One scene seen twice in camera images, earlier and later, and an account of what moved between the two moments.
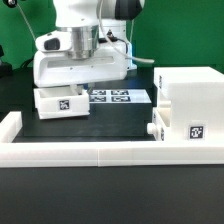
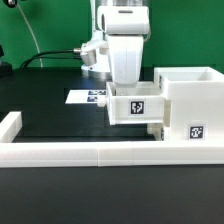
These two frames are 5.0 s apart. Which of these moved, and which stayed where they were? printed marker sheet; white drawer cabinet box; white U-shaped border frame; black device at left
Moved: printed marker sheet
Stayed: black device at left; white drawer cabinet box; white U-shaped border frame
